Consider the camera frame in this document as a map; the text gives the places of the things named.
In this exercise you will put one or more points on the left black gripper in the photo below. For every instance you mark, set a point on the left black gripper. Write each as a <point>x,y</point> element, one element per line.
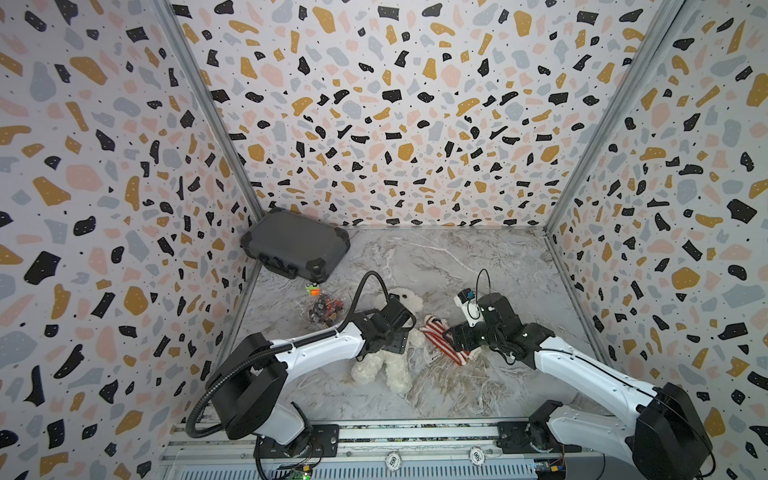
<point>395,327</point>

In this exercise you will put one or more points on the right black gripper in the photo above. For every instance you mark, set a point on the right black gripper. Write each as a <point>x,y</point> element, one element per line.
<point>471,334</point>

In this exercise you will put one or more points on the white teddy bear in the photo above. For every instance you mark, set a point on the white teddy bear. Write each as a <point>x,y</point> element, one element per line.
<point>396,366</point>

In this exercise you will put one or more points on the red white striped sweater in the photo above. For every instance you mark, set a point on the red white striped sweater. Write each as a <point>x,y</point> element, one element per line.
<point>433,330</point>

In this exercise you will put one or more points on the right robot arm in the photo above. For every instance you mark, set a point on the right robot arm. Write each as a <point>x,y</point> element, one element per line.
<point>655,429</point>

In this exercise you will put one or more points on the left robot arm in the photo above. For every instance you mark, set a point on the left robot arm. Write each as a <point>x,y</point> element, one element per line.
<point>244,391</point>

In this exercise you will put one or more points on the clear bag of small toys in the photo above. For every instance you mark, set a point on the clear bag of small toys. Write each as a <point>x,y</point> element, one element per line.
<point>325,309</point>

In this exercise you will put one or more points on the dark grey hard case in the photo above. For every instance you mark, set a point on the dark grey hard case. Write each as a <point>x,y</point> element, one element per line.
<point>292,245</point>

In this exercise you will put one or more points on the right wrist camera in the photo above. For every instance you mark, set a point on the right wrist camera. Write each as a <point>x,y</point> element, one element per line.
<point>466,300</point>

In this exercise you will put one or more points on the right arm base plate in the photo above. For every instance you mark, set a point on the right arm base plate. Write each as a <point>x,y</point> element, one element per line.
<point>532,435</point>

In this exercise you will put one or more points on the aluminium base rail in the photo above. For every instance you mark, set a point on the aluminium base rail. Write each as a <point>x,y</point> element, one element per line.
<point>386,449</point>

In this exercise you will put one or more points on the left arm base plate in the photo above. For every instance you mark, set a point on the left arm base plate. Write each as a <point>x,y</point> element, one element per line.
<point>300,441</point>

